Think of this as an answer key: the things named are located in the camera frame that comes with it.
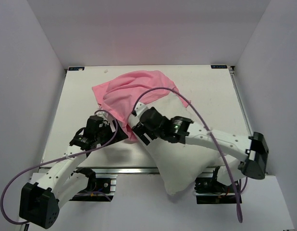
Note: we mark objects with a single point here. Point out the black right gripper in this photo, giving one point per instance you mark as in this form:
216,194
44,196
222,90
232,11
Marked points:
142,129

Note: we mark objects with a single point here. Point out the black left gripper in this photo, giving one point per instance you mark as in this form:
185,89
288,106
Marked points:
120,135

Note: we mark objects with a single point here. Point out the pink fabric pillowcase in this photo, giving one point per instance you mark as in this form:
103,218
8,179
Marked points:
119,95

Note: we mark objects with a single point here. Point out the white pillow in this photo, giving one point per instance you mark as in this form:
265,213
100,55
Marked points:
180,164

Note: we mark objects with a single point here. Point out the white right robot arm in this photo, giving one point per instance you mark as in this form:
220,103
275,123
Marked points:
250,152

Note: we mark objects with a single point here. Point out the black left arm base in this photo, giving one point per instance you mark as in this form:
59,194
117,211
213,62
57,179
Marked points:
100,187

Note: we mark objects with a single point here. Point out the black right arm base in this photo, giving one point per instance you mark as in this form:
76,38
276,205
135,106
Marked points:
209,191

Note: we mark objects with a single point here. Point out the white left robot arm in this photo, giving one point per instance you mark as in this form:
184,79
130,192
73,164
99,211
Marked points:
42,200

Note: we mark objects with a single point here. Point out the blue left corner label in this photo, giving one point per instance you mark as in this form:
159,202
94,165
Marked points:
76,68

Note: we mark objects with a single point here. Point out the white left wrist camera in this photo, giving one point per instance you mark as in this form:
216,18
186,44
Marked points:
107,118

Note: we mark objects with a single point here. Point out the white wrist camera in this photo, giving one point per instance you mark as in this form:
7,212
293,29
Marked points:
107,118
136,114

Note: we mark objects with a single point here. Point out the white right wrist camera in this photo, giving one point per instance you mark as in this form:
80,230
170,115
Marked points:
136,114

